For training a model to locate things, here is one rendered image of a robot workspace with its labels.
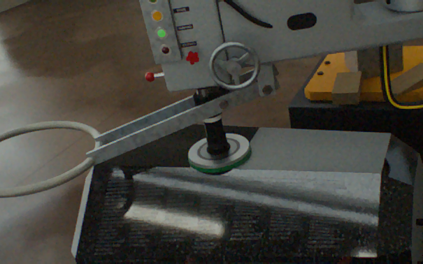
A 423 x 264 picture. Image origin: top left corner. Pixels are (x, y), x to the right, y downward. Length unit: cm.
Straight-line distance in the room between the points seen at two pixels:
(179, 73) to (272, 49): 28
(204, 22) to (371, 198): 70
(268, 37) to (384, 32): 32
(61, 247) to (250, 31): 193
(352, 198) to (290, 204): 19
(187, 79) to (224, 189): 39
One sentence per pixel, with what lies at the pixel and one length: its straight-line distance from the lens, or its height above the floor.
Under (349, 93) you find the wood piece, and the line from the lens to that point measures 218.
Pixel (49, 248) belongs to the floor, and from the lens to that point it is 321.
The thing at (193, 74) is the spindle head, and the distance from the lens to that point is 165.
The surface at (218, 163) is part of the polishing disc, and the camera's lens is 180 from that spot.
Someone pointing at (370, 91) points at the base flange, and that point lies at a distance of 229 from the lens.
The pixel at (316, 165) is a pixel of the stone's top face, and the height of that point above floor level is 82.
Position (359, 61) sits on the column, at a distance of 236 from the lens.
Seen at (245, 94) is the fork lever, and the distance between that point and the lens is 172.
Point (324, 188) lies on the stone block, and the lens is 172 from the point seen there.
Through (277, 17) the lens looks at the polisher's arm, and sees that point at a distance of 160.
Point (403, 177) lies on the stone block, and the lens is 175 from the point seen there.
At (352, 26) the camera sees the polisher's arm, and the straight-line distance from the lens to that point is 163.
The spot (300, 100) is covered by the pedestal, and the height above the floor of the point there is 74.
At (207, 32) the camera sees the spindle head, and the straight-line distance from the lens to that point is 160.
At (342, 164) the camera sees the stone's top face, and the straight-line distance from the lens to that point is 175.
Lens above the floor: 175
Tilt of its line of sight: 27 degrees down
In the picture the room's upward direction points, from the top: 12 degrees counter-clockwise
